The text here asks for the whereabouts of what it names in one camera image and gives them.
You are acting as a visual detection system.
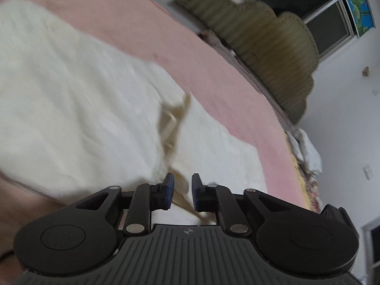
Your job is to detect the dark glass window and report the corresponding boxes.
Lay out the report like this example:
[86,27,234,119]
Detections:
[255,0,357,63]

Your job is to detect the blue green floral curtain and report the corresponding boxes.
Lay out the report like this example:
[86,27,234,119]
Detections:
[338,0,373,38]

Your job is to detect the floral patterned blanket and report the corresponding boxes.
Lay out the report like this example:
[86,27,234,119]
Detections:
[284,133,323,215]

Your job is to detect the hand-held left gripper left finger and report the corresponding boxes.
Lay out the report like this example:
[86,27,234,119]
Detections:
[76,172,176,238]

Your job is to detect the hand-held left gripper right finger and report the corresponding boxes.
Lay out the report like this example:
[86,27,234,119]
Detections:
[191,173,294,238]

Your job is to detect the white towel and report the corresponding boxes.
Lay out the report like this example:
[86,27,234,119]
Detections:
[289,128,323,176]

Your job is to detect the pink bed sheet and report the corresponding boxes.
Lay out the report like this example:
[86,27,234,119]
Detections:
[0,0,310,214]

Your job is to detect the olive padded headboard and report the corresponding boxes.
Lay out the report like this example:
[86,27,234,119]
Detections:
[175,0,320,125]

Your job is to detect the white framed window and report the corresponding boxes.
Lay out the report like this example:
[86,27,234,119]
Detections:
[360,216,380,285]

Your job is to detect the white fleece pants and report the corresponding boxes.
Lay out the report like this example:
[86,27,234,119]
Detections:
[0,0,268,227]

